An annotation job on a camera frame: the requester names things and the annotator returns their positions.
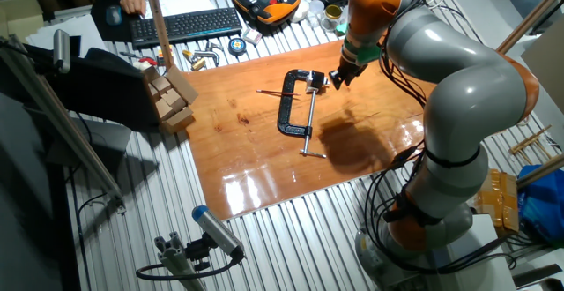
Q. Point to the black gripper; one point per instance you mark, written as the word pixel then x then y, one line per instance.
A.
pixel 352 68

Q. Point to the thin red pencil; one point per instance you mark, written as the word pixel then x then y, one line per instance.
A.
pixel 277 92

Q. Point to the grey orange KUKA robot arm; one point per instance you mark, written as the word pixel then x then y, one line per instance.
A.
pixel 462 84

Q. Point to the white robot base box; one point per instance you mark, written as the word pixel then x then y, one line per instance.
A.
pixel 484 255

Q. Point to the black metal C-clamp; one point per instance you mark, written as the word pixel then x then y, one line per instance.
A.
pixel 285 106

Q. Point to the glass jar gold lid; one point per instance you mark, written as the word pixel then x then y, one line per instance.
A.
pixel 332 17

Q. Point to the clear plastic jar white lid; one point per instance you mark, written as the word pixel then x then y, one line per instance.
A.
pixel 316 12

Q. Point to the white rounded plastic object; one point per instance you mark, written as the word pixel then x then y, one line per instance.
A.
pixel 301 12

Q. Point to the small white pink box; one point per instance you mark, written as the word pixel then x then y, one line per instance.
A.
pixel 252 36

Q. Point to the round black tape measure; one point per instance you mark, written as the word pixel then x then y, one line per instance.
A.
pixel 237 46

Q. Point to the glossy orange wooden board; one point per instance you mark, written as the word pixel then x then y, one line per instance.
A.
pixel 247 163

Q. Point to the chrome faucet part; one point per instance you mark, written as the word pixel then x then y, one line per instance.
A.
pixel 207 54

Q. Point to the brass fitting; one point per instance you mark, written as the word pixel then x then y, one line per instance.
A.
pixel 198 64

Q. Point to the black computer keyboard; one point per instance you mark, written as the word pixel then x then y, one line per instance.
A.
pixel 185 24

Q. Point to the white paper sheets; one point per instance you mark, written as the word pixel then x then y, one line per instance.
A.
pixel 180 2
pixel 66 31

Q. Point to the wooden pole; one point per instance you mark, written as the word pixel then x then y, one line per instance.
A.
pixel 542 169
pixel 529 17
pixel 156 17

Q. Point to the bundle of wooden sticks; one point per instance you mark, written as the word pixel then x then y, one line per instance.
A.
pixel 529 141

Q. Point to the taped cardboard package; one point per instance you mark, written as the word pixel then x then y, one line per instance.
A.
pixel 498 200

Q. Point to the brown cardboard panel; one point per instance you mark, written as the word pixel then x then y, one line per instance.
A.
pixel 548 61

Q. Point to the blue plastic bag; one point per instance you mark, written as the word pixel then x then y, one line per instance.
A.
pixel 544 207

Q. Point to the black mouse pad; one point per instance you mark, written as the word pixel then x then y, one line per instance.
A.
pixel 99 33

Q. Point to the grey flat panel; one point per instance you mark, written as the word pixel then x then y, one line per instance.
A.
pixel 101 143

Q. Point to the beige cardboard box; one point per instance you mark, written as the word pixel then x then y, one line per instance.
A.
pixel 20 15

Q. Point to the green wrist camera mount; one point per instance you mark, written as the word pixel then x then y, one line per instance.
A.
pixel 365 53

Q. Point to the silver camera blue cap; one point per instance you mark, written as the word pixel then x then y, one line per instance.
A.
pixel 216 231

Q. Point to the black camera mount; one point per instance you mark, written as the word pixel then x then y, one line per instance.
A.
pixel 198 251

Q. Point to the aluminium profile post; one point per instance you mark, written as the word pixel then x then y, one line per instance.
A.
pixel 176 260

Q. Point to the grey metal frame beam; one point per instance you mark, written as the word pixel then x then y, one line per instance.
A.
pixel 66 128

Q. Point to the plain silver camera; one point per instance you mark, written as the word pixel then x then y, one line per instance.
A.
pixel 61 50

